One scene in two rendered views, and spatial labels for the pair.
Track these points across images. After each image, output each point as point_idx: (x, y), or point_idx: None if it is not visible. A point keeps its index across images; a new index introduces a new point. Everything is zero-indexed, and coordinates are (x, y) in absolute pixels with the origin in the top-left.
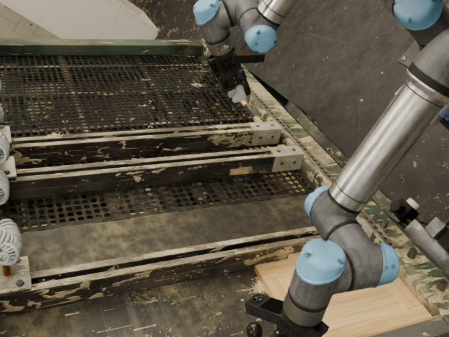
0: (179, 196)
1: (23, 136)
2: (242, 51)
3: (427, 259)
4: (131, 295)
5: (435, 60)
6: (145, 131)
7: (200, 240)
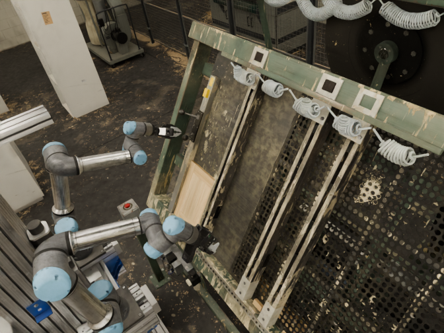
0: (269, 203)
1: (390, 167)
2: (189, 250)
3: (178, 243)
4: None
5: (67, 156)
6: (309, 235)
7: (244, 182)
